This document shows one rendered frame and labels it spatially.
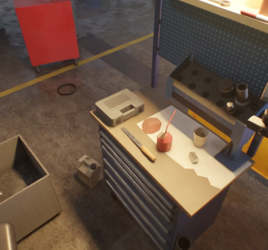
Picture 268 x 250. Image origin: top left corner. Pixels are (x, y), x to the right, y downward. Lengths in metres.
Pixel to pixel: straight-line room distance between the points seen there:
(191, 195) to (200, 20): 0.87
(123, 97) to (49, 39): 2.29
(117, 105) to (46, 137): 1.50
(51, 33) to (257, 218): 3.18
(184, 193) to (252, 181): 1.46
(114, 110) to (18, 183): 1.05
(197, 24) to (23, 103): 2.60
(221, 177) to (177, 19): 0.88
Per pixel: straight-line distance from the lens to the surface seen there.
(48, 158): 2.77
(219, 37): 1.38
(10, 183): 2.32
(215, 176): 1.41
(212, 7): 1.13
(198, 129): 1.50
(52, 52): 3.90
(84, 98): 3.40
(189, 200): 1.30
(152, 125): 1.55
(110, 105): 1.63
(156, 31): 1.69
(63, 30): 3.79
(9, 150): 2.33
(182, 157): 1.45
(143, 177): 1.46
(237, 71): 1.37
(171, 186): 1.33
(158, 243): 1.90
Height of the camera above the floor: 2.06
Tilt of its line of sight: 42 degrees down
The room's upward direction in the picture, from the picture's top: straight up
